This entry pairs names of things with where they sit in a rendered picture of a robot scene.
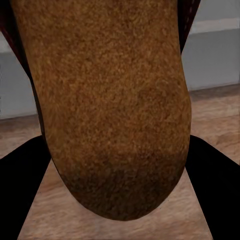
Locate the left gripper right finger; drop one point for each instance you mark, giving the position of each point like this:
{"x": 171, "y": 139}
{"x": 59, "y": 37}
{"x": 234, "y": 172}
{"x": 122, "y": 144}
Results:
{"x": 216, "y": 182}

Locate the sandal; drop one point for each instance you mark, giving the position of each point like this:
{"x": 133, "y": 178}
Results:
{"x": 110, "y": 91}

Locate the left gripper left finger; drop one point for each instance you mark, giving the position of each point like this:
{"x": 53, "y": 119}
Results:
{"x": 21, "y": 173}

